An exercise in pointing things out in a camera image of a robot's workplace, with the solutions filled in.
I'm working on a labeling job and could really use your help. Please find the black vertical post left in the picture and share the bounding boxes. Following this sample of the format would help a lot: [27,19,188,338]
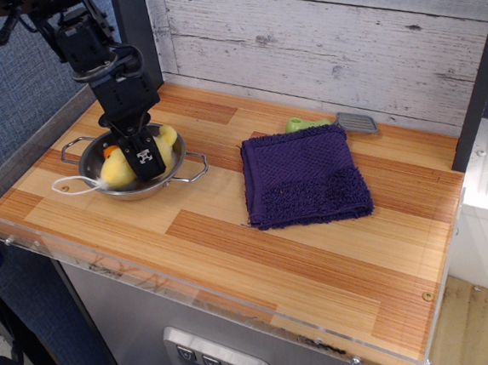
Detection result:
[111,0,164,88]

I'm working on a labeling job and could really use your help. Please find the green handled grey spatula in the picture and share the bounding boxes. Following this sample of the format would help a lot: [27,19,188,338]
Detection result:
[284,112,379,134]

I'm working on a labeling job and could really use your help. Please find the black vertical post right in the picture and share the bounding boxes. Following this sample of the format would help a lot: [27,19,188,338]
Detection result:
[451,33,488,173]

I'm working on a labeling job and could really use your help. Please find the stainless steel cabinet front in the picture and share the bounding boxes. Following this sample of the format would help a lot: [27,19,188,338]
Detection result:
[62,263,357,365]

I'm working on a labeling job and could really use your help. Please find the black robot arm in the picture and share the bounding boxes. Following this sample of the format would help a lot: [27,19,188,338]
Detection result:
[0,0,167,181]

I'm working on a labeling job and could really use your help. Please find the black vertical post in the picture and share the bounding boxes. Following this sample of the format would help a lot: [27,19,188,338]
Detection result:
[111,0,164,88]
[451,33,488,173]

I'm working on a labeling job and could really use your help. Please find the yellow plush duck toy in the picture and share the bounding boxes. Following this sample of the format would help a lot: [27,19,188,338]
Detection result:
[100,125,178,190]

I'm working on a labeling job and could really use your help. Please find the clear acrylic front guard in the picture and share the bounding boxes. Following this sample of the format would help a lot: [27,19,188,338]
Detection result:
[0,168,462,365]

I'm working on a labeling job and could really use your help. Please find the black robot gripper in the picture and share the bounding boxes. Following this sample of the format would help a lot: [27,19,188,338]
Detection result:
[89,45,167,180]

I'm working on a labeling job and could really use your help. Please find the stainless steel two-handled pot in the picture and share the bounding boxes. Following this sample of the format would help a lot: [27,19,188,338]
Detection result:
[52,132,209,201]

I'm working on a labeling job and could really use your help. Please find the silver button control panel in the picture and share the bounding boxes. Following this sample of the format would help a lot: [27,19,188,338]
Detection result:
[163,327,268,365]

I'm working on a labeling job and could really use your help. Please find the purple folded towel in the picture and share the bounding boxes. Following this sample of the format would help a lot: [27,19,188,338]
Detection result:
[240,125,375,231]

